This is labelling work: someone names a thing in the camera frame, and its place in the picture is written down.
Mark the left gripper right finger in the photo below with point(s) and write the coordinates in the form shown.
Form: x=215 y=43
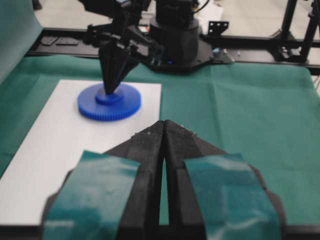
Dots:
x=214 y=195

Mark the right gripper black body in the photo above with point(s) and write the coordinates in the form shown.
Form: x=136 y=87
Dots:
x=123 y=30

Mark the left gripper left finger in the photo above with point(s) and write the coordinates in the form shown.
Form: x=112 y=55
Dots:
x=110 y=196

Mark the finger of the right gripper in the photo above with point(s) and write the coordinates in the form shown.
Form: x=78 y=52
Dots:
x=120 y=66
x=110 y=56

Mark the blue plastic gear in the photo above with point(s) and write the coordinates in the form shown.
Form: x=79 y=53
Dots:
x=95 y=104

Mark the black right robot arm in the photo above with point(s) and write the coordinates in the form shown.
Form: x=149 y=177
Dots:
x=173 y=43

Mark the white rectangular board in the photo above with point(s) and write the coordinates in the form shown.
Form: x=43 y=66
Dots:
x=55 y=143

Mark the green cloth table cover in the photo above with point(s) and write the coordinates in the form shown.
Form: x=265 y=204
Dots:
x=270 y=114

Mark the black aluminium frame rail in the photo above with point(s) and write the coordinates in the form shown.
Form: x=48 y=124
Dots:
x=242 y=49

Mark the black perforated corner bracket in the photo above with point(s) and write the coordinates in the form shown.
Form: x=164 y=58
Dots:
x=216 y=28

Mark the black frame upright posts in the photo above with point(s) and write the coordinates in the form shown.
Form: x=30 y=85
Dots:
x=297 y=34

